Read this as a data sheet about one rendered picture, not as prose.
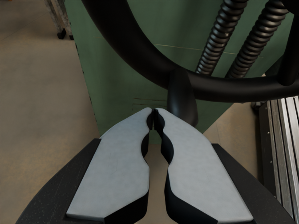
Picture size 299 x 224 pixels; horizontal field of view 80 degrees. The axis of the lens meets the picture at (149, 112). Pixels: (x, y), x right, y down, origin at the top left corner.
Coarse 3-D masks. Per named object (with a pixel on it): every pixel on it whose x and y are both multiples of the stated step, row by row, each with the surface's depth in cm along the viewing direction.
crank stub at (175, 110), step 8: (176, 72) 16; (184, 72) 16; (176, 80) 15; (184, 80) 15; (168, 88) 16; (176, 88) 15; (184, 88) 14; (192, 88) 15; (168, 96) 15; (176, 96) 14; (184, 96) 14; (192, 96) 14; (168, 104) 14; (176, 104) 14; (184, 104) 14; (192, 104) 14; (176, 112) 14; (184, 112) 13; (192, 112) 13; (184, 120) 13; (192, 120) 13
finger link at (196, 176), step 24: (168, 120) 11; (168, 144) 10; (192, 144) 9; (168, 168) 8; (192, 168) 8; (216, 168) 8; (168, 192) 7; (192, 192) 7; (216, 192) 7; (192, 216) 7; (216, 216) 6; (240, 216) 6
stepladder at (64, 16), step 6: (48, 0) 97; (54, 0) 94; (60, 0) 97; (48, 6) 98; (60, 6) 97; (54, 12) 103; (60, 12) 100; (66, 12) 104; (54, 18) 104; (66, 18) 104; (54, 24) 107; (60, 24) 110; (66, 24) 106; (60, 30) 111; (60, 36) 112; (72, 36) 113
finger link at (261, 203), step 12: (216, 144) 9; (228, 156) 9; (228, 168) 8; (240, 168) 8; (240, 180) 7; (252, 180) 7; (240, 192) 7; (252, 192) 7; (264, 192) 7; (252, 204) 6; (264, 204) 7; (276, 204) 7; (264, 216) 6; (276, 216) 6; (288, 216) 6
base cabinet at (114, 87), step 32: (64, 0) 29; (128, 0) 29; (160, 0) 29; (192, 0) 29; (256, 0) 29; (96, 32) 34; (160, 32) 34; (192, 32) 34; (288, 32) 34; (96, 64) 42; (128, 64) 41; (192, 64) 41; (224, 64) 41; (256, 64) 41; (96, 96) 53; (128, 96) 52; (160, 96) 52
